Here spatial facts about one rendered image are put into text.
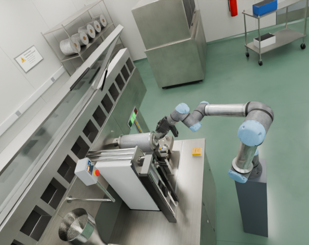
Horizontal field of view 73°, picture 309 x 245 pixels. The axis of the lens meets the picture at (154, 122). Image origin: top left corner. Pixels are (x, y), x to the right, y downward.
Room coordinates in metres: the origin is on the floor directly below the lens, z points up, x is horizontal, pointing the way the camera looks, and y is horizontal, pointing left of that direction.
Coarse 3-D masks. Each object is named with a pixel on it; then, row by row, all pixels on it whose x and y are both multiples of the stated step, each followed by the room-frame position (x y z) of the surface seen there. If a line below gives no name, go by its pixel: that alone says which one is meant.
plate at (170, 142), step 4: (168, 136) 1.38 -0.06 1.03; (160, 140) 1.37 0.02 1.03; (164, 140) 1.35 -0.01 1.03; (168, 140) 1.32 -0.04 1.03; (172, 140) 1.33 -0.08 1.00; (160, 144) 1.32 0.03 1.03; (168, 144) 1.28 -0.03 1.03; (172, 144) 1.31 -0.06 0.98; (168, 148) 1.24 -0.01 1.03; (168, 152) 1.23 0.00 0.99
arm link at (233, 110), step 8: (200, 104) 1.08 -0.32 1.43; (208, 104) 1.03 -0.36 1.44; (216, 104) 0.99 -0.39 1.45; (224, 104) 0.94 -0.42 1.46; (232, 104) 0.90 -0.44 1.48; (240, 104) 0.86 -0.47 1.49; (248, 104) 0.81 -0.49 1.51; (256, 104) 0.77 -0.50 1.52; (264, 104) 0.75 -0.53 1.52; (200, 112) 1.02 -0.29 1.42; (208, 112) 0.98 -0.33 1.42; (216, 112) 0.94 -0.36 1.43; (224, 112) 0.90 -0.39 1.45; (232, 112) 0.86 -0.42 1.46; (240, 112) 0.82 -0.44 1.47; (248, 112) 0.78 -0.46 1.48; (272, 112) 0.69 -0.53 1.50
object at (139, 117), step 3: (138, 111) 2.09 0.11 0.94; (138, 114) 2.07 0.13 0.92; (138, 117) 2.07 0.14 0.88; (141, 117) 2.09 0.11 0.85; (138, 120) 2.08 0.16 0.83; (141, 120) 2.06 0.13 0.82; (141, 123) 2.07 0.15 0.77; (144, 123) 2.08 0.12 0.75; (141, 126) 2.08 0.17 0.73; (144, 126) 2.07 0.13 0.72; (147, 126) 2.11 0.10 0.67; (144, 129) 2.07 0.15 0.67; (147, 129) 2.08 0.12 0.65; (144, 132) 2.08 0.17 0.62; (147, 132) 2.07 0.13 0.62
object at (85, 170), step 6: (78, 162) 0.71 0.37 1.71; (84, 162) 0.69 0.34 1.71; (90, 162) 0.71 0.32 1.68; (78, 168) 0.67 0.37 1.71; (84, 168) 0.66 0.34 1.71; (90, 168) 0.68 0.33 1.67; (96, 168) 0.71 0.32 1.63; (78, 174) 0.66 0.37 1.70; (84, 174) 0.65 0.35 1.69; (90, 174) 0.66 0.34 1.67; (96, 174) 0.67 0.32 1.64; (84, 180) 0.66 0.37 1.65; (90, 180) 0.65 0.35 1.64; (96, 180) 0.66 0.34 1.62
